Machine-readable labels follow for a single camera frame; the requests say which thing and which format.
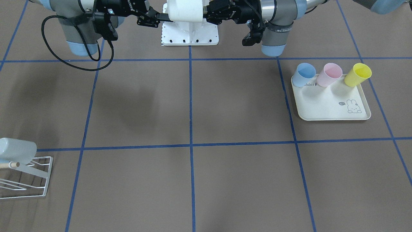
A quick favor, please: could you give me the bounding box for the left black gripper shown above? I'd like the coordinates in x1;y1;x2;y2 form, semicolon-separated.
203;0;261;25

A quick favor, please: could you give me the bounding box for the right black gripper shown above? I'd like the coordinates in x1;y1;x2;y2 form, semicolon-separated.
95;0;173;28

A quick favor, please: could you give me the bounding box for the pale green plastic cup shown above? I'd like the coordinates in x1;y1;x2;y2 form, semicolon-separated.
166;0;203;23

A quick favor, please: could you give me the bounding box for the grey plastic cup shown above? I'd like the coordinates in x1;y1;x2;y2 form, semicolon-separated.
0;138;37;165

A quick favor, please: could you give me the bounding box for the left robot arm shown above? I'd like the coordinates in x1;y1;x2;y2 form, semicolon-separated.
203;0;326;57

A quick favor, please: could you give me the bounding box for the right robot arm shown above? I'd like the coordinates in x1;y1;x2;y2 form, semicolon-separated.
34;0;170;57

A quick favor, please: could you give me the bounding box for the blue cup back row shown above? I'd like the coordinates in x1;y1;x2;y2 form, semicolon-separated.
291;62;316;88

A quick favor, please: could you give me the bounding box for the pink plastic cup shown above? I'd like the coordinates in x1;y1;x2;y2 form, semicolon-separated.
316;63;343;88

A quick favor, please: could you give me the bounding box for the yellow plastic cup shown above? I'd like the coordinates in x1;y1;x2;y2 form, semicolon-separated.
344;63;372;87

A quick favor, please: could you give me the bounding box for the cream rabbit tray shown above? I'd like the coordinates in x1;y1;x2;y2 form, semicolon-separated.
292;75;372;121

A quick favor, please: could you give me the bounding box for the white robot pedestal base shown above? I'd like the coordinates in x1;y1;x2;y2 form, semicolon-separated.
161;0;219;46

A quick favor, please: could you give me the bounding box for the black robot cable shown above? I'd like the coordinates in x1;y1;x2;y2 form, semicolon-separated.
41;14;115;72

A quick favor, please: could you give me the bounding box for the white wire cup rack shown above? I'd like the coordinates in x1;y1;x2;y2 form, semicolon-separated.
0;157;53;200

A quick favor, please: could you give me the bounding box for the wooden rack handle rod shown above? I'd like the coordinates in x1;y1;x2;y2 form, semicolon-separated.
0;162;20;169

